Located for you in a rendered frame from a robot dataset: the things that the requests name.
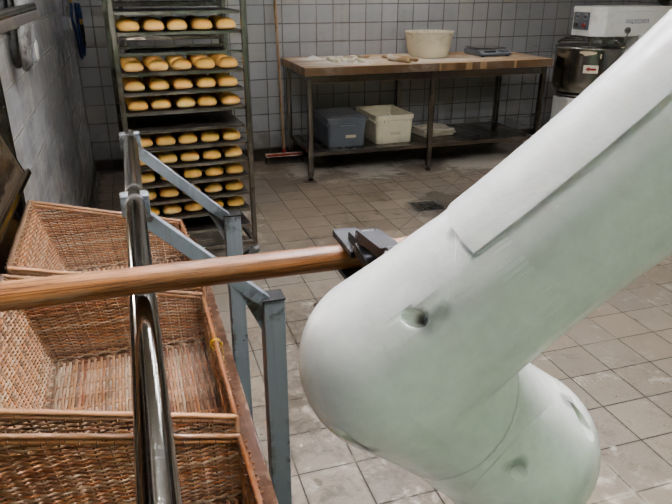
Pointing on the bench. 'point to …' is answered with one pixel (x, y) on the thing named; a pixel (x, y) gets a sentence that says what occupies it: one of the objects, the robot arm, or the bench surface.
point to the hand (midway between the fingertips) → (353, 256)
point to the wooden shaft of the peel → (172, 276)
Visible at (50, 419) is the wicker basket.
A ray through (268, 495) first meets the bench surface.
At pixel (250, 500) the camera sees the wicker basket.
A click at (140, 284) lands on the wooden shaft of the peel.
